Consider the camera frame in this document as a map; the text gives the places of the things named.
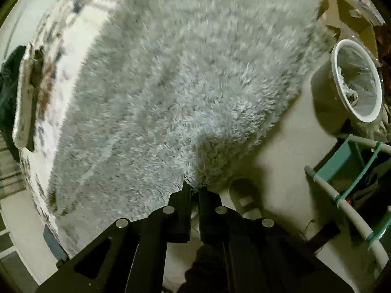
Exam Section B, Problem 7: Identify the white waste bin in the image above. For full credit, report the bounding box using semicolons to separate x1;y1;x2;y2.
311;39;383;135

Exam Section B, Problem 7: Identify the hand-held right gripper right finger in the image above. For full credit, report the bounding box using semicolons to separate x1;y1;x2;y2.
198;186;356;293

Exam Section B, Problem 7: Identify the teal box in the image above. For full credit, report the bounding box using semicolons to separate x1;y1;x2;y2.
315;136;367;194

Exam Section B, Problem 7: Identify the white pipe rack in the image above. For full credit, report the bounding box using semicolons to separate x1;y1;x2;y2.
305;134;391;277

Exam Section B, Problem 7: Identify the dark green cloth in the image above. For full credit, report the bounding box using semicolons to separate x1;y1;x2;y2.
0;46;28;164

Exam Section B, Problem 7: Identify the patterned white bed sheet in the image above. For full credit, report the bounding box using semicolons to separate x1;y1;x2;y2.
19;0;144;260

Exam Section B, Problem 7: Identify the patterned pillow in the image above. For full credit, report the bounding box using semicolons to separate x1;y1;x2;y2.
12;43;45;151

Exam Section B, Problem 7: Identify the cardboard box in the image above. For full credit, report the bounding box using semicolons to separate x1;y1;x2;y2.
316;0;386;64

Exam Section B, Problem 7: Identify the grey fluffy towel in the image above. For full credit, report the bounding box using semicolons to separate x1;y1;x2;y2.
47;0;337;258

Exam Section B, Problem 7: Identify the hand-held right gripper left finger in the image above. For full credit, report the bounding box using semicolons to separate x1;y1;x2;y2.
34;182;192;293

